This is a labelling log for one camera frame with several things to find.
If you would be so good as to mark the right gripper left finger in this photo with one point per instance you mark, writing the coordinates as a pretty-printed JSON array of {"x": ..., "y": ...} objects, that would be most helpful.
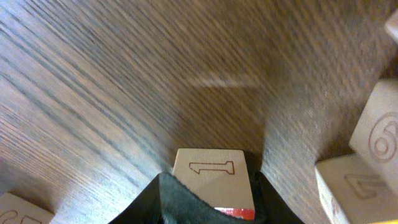
[{"x": 167, "y": 200}]

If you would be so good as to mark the yellow C block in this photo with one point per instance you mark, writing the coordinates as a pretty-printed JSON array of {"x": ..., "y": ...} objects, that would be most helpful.
[{"x": 351, "y": 192}]

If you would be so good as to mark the yellow E block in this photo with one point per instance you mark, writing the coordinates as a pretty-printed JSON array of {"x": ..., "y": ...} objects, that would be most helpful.
[{"x": 391, "y": 26}]

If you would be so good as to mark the red I block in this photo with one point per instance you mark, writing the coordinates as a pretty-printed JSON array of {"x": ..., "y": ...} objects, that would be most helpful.
[{"x": 15, "y": 210}]

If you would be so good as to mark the green R block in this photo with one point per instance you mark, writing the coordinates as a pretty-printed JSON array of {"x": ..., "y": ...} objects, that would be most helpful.
[{"x": 375, "y": 135}]

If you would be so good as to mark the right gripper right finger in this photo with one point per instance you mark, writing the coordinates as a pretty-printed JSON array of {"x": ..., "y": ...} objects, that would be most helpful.
[{"x": 270, "y": 207}]

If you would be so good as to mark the red A block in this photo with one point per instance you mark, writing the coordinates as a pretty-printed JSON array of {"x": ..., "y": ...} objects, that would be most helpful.
[{"x": 218, "y": 177}]

